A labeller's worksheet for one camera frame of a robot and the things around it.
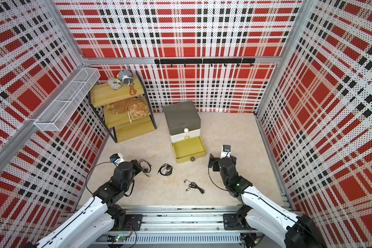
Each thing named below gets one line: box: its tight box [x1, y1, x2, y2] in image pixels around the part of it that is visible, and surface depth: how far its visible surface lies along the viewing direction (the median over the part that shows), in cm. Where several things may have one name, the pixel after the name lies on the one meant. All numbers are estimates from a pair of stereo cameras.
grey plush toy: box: [118, 68, 134, 86], surface depth 88 cm
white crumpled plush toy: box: [107, 78, 123, 91], surface depth 87 cm
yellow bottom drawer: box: [172, 136, 207, 163], surface depth 98 cm
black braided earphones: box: [157, 163, 174, 177], surface depth 93 cm
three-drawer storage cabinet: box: [163, 100, 208, 164], surface depth 96 cm
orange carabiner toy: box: [129, 85, 137, 96], surface depth 88 cm
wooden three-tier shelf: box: [87, 70, 157, 144], surface depth 92 cm
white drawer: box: [169, 128, 201, 144], surface depth 95 cm
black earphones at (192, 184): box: [183, 178, 205, 195], surface depth 87 cm
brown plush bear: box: [104, 97, 150, 119], surface depth 91 cm
